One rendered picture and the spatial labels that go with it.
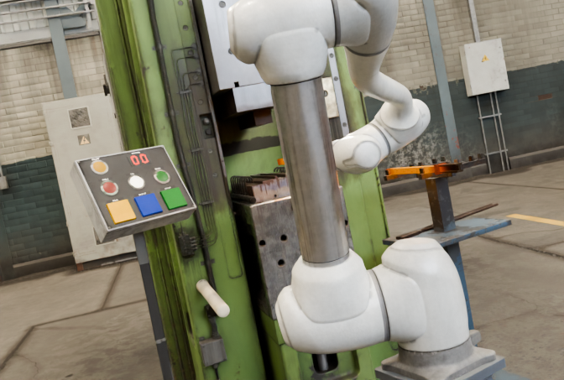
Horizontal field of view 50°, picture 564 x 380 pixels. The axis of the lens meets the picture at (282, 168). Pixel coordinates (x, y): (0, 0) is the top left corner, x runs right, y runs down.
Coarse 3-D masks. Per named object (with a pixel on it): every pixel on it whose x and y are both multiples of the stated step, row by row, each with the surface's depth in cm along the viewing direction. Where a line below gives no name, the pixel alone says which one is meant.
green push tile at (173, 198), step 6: (162, 192) 207; (168, 192) 208; (174, 192) 210; (180, 192) 211; (168, 198) 207; (174, 198) 208; (180, 198) 209; (168, 204) 205; (174, 204) 207; (180, 204) 208; (186, 204) 209
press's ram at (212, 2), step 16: (192, 0) 245; (208, 0) 228; (224, 0) 230; (208, 16) 228; (224, 16) 230; (208, 32) 228; (224, 32) 230; (208, 48) 233; (224, 48) 230; (208, 64) 240; (224, 64) 230; (240, 64) 231; (208, 80) 246; (224, 80) 230; (240, 80) 231; (256, 80) 233
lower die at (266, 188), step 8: (256, 176) 264; (264, 176) 250; (272, 176) 238; (232, 184) 269; (248, 184) 249; (256, 184) 240; (264, 184) 234; (272, 184) 235; (280, 184) 236; (288, 184) 237; (248, 192) 240; (256, 192) 233; (264, 192) 234; (272, 192) 235; (280, 192) 236; (288, 192) 237; (256, 200) 233
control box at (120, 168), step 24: (72, 168) 201; (120, 168) 206; (144, 168) 210; (168, 168) 215; (96, 192) 195; (120, 192) 200; (144, 192) 204; (96, 216) 194; (144, 216) 199; (168, 216) 205
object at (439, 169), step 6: (390, 168) 240; (396, 168) 235; (402, 168) 230; (408, 168) 226; (414, 168) 223; (426, 168) 216; (432, 168) 213; (438, 168) 211; (444, 168) 209; (450, 168) 206; (456, 168) 204
